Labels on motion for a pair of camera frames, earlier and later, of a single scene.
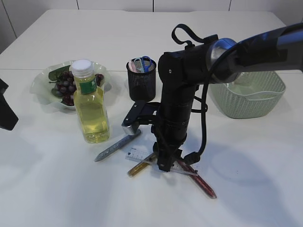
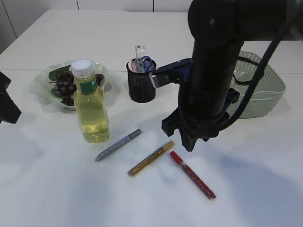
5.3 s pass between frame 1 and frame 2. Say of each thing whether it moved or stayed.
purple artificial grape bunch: stayed
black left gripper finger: moved
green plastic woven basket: stayed
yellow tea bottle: stayed
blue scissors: stayed
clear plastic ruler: moved
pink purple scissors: stayed
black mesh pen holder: stayed
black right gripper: moved
